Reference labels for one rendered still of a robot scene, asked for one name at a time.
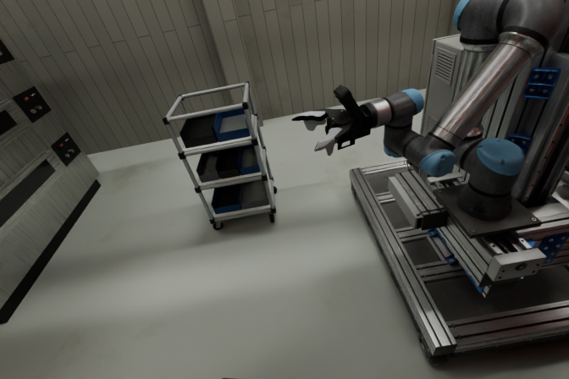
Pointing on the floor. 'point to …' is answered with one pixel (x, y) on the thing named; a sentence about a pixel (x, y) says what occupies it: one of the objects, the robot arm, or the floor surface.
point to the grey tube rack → (226, 156)
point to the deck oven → (35, 182)
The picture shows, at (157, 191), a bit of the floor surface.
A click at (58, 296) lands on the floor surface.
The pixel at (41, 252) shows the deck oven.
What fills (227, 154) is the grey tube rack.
